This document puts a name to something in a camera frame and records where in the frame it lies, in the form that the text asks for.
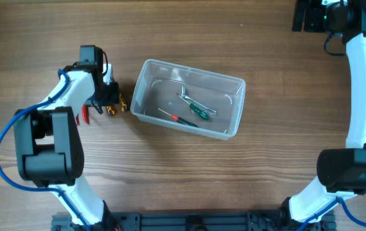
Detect green handled screwdriver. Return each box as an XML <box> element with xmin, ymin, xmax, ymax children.
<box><xmin>177</xmin><ymin>94</ymin><xmax>209</xmax><ymax>120</ymax></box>

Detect clear plastic container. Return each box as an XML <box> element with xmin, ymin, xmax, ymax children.
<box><xmin>130</xmin><ymin>59</ymin><xmax>246</xmax><ymax>140</ymax></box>

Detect red handled snips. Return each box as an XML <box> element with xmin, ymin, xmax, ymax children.
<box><xmin>75</xmin><ymin>105</ymin><xmax>90</xmax><ymax>125</ymax></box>

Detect orange black pliers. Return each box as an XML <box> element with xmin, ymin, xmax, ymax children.
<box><xmin>106</xmin><ymin>94</ymin><xmax>128</xmax><ymax>116</ymax></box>

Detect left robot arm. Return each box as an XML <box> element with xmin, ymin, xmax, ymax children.
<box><xmin>11</xmin><ymin>45</ymin><xmax>120</xmax><ymax>230</ymax></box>

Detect black red precision screwdriver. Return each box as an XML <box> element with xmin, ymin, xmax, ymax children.
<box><xmin>158</xmin><ymin>108</ymin><xmax>198</xmax><ymax>128</ymax></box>

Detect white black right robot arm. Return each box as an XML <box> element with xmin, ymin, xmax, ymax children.
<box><xmin>279</xmin><ymin>0</ymin><xmax>366</xmax><ymax>230</ymax></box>

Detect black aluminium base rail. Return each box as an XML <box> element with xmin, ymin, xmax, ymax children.
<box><xmin>50</xmin><ymin>210</ymin><xmax>337</xmax><ymax>231</ymax></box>

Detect silver socket wrench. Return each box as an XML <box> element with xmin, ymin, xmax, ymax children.
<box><xmin>181</xmin><ymin>87</ymin><xmax>217</xmax><ymax>114</ymax></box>

